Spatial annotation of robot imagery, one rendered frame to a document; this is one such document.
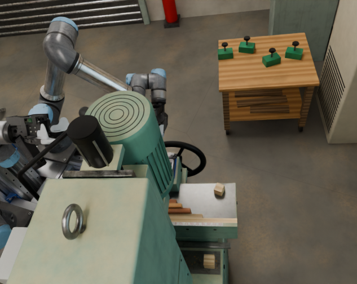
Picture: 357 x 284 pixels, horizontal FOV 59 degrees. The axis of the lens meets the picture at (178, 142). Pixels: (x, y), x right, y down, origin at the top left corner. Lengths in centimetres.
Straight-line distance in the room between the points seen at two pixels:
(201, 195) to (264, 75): 123
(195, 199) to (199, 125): 148
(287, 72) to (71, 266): 199
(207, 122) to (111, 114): 198
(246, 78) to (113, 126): 163
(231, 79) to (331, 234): 119
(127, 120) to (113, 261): 32
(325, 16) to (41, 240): 277
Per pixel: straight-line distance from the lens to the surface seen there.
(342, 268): 219
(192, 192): 129
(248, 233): 218
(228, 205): 125
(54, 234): 62
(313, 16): 301
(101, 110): 79
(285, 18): 298
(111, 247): 57
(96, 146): 60
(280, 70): 233
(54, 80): 160
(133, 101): 77
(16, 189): 173
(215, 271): 127
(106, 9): 409
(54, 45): 136
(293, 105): 258
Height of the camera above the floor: 202
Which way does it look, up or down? 51 degrees down
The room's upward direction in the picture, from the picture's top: 14 degrees counter-clockwise
